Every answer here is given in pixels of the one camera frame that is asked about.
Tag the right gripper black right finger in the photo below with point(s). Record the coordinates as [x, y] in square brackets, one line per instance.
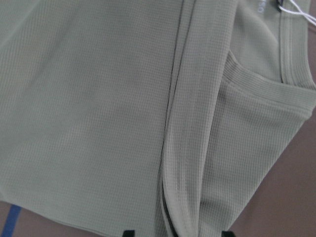
[228, 234]

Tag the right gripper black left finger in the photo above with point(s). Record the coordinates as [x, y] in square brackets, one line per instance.
[128, 233]

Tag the olive green long-sleeve shirt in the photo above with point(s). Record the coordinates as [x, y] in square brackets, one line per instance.
[158, 116]

